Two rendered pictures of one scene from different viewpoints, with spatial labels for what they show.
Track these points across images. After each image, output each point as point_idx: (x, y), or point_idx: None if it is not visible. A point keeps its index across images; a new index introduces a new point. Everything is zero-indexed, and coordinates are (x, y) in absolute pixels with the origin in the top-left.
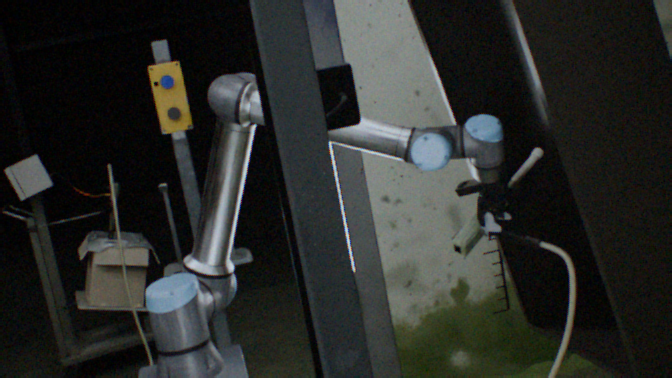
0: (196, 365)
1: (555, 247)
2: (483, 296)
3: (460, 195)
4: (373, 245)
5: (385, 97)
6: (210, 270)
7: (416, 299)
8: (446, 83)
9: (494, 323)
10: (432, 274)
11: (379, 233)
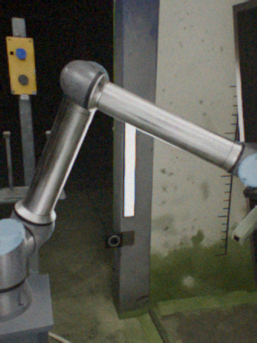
0: (9, 303)
1: None
2: (211, 243)
3: (246, 197)
4: (148, 200)
5: (178, 100)
6: (36, 219)
7: (168, 239)
8: (243, 102)
9: (214, 262)
10: (182, 224)
11: (154, 193)
